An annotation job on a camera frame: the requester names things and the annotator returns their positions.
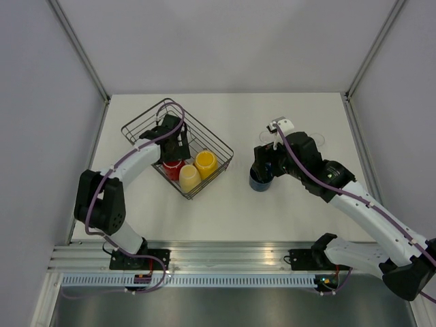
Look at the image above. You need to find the blue mug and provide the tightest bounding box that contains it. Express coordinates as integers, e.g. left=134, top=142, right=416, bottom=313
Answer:
left=249, top=166, right=273, bottom=192

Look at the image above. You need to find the clear glass cup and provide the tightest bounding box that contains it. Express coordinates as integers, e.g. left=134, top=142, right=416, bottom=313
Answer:
left=259, top=130, right=275, bottom=144
left=310, top=133, right=325, bottom=146

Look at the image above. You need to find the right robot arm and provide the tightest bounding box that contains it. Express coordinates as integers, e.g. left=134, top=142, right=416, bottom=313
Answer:
left=251, top=131, right=435, bottom=301

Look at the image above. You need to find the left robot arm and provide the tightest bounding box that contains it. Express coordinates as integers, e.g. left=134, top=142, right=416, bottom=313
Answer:
left=74, top=114, right=189, bottom=270

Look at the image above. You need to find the red mug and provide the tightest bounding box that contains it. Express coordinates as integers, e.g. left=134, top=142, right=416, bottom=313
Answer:
left=162, top=160, right=185, bottom=181

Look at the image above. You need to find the pale yellow mug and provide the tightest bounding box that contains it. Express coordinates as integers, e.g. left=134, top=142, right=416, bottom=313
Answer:
left=179, top=164, right=202, bottom=193

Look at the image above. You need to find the wire dish rack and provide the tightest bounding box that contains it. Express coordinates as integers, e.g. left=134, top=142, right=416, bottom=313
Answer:
left=121, top=97, right=234, bottom=200

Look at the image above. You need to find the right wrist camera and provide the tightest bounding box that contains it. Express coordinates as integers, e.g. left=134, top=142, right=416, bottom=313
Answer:
left=266, top=116, right=295, bottom=150

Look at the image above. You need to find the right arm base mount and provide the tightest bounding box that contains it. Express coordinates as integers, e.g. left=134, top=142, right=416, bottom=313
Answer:
left=283, top=249, right=332, bottom=271

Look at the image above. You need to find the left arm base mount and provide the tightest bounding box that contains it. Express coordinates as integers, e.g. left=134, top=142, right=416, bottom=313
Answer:
left=109, top=249, right=170, bottom=271

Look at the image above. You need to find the white slotted cable duct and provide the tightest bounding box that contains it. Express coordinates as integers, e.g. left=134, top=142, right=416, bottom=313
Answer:
left=62, top=273, right=317, bottom=288

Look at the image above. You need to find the left frame post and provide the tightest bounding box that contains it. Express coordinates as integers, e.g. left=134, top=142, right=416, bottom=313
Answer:
left=46, top=0, right=110, bottom=104

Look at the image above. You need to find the frame post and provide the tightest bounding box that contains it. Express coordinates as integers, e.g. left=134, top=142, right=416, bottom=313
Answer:
left=46, top=0, right=110, bottom=104
left=343, top=0, right=408, bottom=102

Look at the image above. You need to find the right frame post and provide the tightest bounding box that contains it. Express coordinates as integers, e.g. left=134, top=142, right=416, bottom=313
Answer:
left=343, top=0, right=408, bottom=102

